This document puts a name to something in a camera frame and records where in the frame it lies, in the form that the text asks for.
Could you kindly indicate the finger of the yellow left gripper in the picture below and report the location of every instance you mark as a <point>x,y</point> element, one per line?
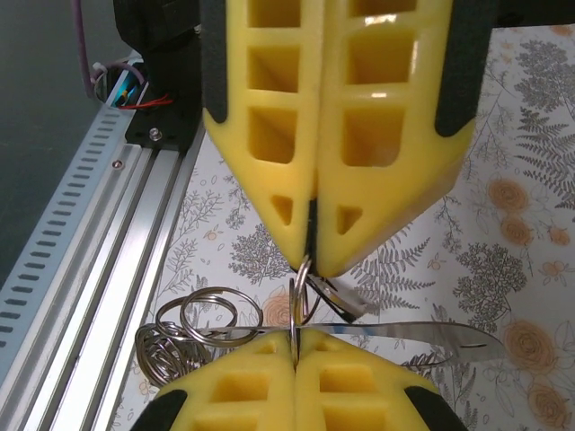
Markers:
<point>382,96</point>
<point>269,96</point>

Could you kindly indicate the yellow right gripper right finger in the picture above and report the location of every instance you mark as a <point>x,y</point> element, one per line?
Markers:
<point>359,397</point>

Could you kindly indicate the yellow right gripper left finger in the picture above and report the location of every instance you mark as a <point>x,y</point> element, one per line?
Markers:
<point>233,397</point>

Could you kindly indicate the silver keyring bundle with tags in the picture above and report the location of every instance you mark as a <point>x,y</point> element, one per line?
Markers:
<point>164,357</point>

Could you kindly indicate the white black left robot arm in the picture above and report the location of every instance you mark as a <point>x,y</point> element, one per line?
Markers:
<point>153,22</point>

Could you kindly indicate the floral table mat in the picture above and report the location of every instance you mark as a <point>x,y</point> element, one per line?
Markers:
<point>516,179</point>

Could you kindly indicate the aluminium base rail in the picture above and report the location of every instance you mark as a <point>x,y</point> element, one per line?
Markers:
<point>112,278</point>

